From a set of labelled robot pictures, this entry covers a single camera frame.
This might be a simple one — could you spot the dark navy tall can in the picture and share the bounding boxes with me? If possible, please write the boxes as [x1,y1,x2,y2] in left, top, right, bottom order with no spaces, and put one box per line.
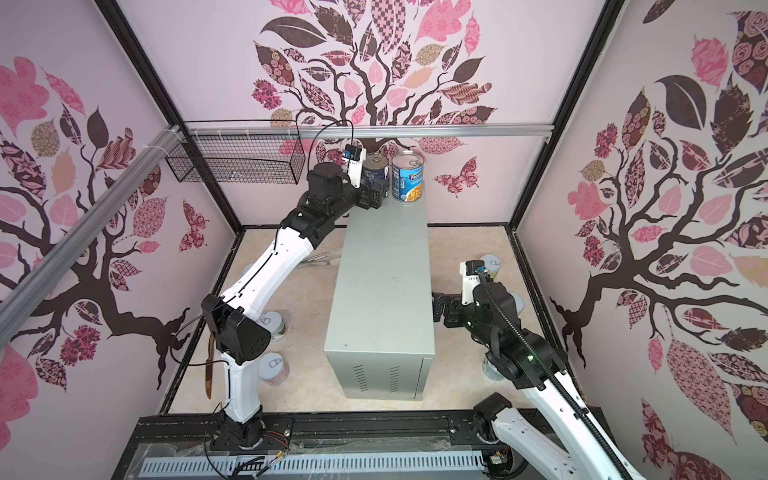
[361,152,390,198]

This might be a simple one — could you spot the blue chicken noodle soup can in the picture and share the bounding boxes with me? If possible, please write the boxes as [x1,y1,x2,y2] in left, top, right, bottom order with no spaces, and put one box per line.
[390,150,424,203]

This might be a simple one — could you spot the green short can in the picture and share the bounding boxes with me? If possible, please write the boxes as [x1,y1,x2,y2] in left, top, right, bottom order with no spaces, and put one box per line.
[481,254,502,279]

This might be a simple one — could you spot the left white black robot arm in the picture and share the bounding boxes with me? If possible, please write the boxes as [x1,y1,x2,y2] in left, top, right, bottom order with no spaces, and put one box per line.
[202,160,384,449]

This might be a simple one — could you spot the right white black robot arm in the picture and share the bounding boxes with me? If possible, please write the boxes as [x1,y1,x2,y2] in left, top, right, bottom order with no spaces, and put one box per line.
[432,277,642,479]

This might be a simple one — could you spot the grey metal cabinet counter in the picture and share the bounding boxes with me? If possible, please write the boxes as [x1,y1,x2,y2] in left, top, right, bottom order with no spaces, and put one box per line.
[324,198,436,401]

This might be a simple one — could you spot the pink short can right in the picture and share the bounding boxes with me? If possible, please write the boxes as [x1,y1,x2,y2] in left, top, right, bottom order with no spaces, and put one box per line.
[511,293,525,316]

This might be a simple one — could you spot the pink short can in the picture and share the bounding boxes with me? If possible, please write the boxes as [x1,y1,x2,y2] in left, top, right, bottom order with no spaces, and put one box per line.
[258,352,290,386]
[511,293,525,316]

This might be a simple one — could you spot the teal short can right front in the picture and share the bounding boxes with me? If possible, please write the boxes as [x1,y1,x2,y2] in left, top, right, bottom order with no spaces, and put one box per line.
[482,358,506,382]

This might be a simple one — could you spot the teal short can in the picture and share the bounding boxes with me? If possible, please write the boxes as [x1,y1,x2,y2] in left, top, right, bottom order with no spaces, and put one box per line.
[258,311,286,342]
[482,358,506,382]

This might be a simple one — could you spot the metal tongs cream tips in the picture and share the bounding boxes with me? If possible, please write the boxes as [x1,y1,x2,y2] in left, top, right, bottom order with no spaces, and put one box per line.
[304,250,341,266]

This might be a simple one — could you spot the teal short can left middle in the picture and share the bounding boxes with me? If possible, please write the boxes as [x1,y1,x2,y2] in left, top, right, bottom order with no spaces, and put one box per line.
[258,311,286,342]

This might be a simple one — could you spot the pink short can left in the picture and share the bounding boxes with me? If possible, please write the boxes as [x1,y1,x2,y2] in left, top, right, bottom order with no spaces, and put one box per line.
[258,352,290,386]

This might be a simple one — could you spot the brown wooden knife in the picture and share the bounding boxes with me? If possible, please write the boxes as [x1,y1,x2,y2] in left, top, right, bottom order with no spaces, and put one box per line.
[204,334,215,399]

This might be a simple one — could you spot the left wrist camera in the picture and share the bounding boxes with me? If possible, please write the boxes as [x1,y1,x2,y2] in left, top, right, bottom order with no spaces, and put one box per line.
[343,143,367,188]

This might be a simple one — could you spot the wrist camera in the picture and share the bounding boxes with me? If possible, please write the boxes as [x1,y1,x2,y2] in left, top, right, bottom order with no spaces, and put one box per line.
[459,260,486,305]
[343,143,367,188]

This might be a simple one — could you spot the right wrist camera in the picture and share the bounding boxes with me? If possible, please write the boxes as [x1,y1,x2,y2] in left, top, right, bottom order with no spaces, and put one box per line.
[459,260,486,305]

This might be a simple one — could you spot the black wire basket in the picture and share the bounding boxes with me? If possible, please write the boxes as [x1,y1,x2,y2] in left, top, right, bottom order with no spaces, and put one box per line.
[165,121,311,185]

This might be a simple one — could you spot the aluminium rail back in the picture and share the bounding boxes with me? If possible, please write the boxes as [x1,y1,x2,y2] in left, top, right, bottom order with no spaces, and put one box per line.
[187,123,554,139]

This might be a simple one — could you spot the aluminium rail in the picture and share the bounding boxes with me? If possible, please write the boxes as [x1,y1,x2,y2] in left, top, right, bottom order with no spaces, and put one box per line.
[187,123,554,139]
[1,126,182,345]

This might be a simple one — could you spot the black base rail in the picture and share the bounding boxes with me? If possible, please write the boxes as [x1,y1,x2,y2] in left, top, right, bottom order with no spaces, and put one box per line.
[107,407,613,480]

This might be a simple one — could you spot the white slotted cable duct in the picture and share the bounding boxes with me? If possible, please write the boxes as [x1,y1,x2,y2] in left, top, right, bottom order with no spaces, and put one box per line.
[133,451,485,479]

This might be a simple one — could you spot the aluminium rail left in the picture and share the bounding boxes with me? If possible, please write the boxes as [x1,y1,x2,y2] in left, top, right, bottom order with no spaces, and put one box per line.
[1,126,182,345]

